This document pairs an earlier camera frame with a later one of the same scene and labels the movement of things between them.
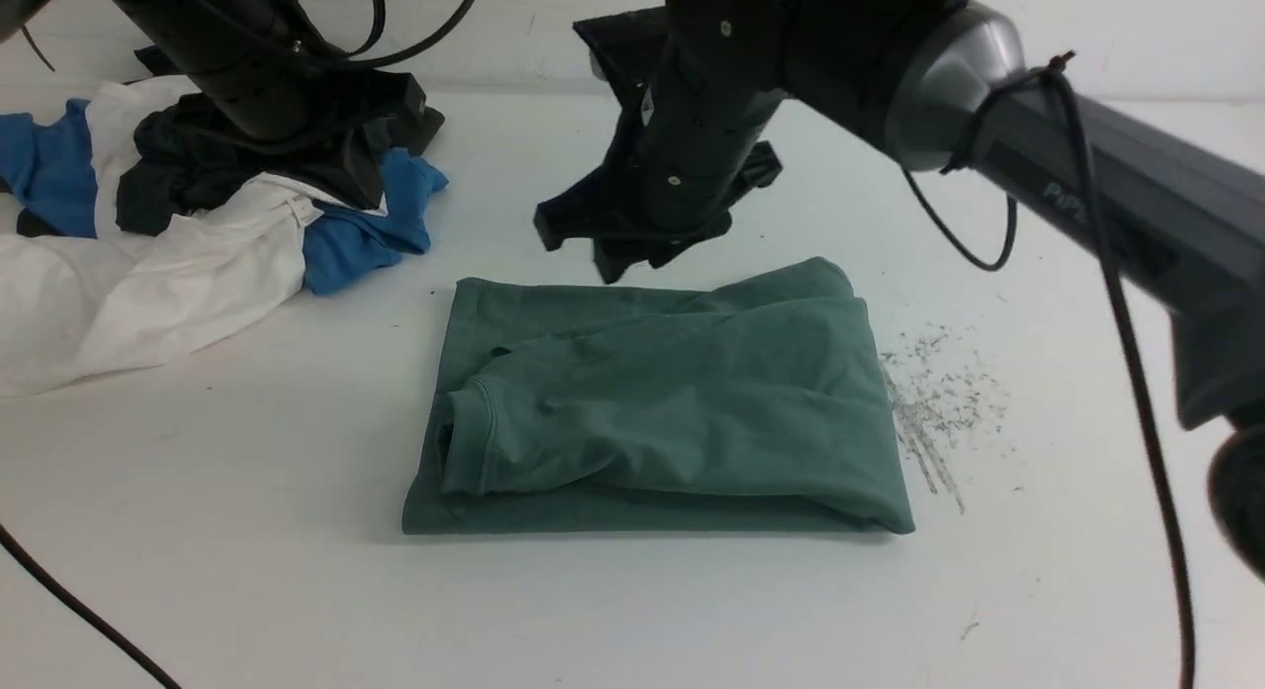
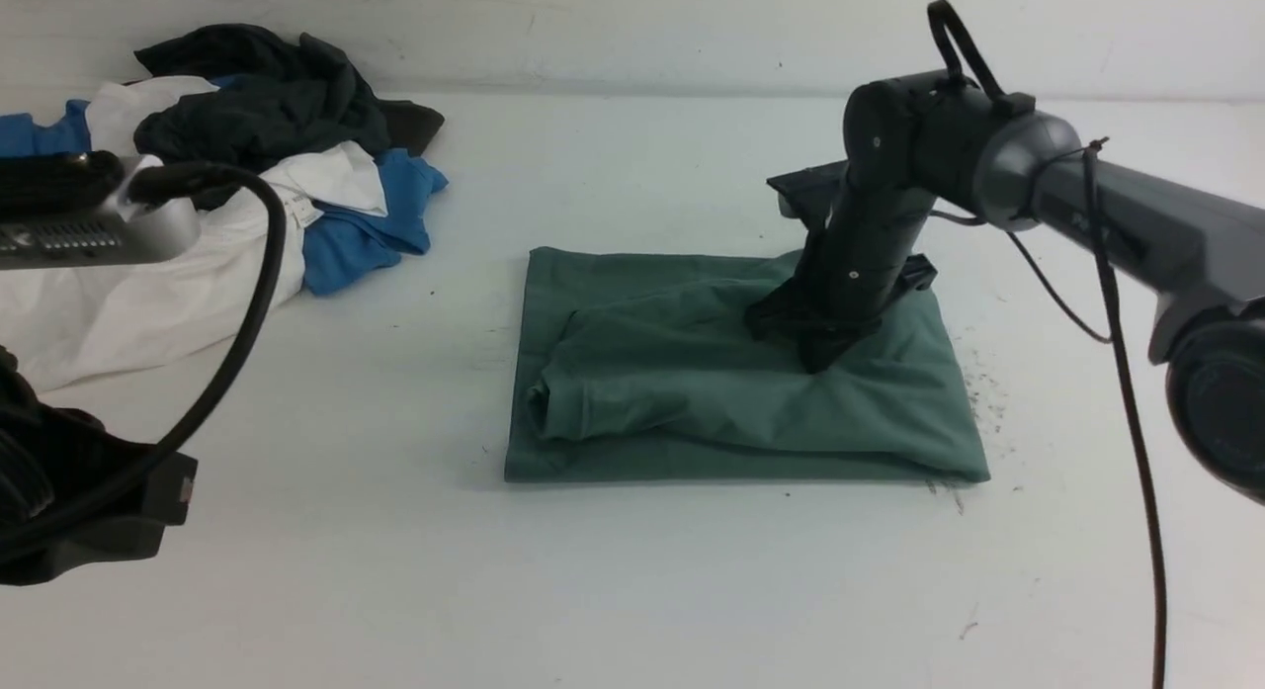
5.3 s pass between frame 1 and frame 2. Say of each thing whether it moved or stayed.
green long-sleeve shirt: moved
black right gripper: moved
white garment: stayed
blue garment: stayed
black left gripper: moved
